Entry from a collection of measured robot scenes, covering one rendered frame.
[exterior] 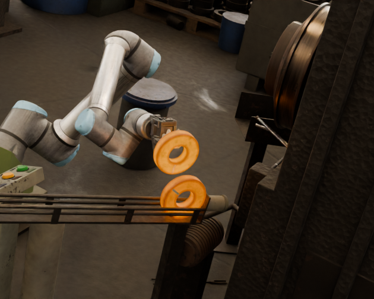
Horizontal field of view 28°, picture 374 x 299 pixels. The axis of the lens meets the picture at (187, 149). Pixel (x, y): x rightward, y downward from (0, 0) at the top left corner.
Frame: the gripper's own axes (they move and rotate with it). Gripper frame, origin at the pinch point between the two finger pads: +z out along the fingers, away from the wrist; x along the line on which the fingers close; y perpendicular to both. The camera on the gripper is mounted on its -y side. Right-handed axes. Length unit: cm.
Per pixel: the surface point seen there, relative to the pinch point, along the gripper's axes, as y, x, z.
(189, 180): -8.8, 0.3, 9.5
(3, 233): -37, -50, -31
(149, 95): -6, 50, -131
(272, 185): -5.6, 18.6, 30.7
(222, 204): -18.9, 15.4, 7.0
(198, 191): -13.3, 5.0, 8.3
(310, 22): 44, 39, 13
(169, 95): -6, 61, -131
